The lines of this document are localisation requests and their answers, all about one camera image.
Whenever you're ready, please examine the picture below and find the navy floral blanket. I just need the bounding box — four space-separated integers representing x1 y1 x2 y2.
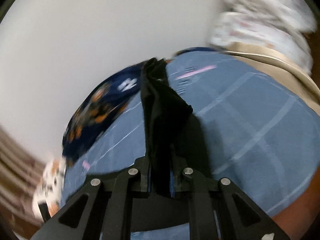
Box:
62 60 148 166

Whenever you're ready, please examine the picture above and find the black pants orange waistband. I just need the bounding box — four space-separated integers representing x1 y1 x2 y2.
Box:
139 57 213 198

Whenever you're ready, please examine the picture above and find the blue grid bed sheet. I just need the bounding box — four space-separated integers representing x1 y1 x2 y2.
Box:
61 51 320 240

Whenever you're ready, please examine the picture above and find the white floral pillow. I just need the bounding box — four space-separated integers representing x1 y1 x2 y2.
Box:
32 157 66 222

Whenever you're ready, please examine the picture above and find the brown striped curtain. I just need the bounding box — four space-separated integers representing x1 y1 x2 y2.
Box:
1 129 44 226

